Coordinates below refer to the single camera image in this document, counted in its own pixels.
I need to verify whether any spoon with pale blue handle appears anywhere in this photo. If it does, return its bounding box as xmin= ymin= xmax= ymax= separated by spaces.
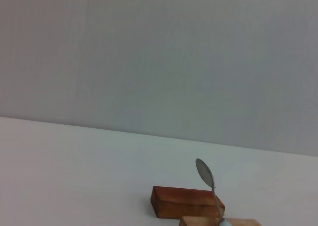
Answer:
xmin=195 ymin=158 xmax=232 ymax=226

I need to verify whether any light wooden block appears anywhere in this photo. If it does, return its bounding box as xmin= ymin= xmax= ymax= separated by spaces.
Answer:
xmin=179 ymin=216 xmax=261 ymax=226

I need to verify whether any dark reddish wooden block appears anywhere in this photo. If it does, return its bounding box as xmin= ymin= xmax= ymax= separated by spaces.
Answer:
xmin=151 ymin=185 xmax=226 ymax=219

